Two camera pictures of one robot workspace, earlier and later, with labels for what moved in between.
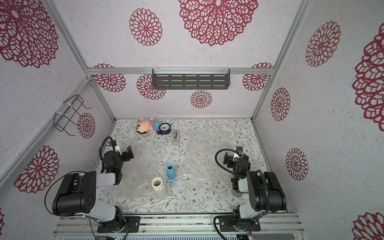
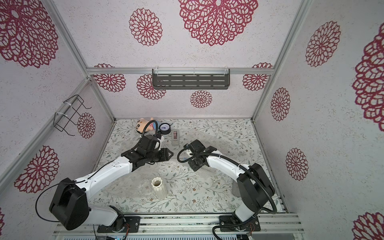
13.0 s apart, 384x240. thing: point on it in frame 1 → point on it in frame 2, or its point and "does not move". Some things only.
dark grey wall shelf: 191,78 does not move
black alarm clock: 164,129 does not move
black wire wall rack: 67,112 does not move
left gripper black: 131,155 → 165,154
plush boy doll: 143,125 does not move
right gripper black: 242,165 → 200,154
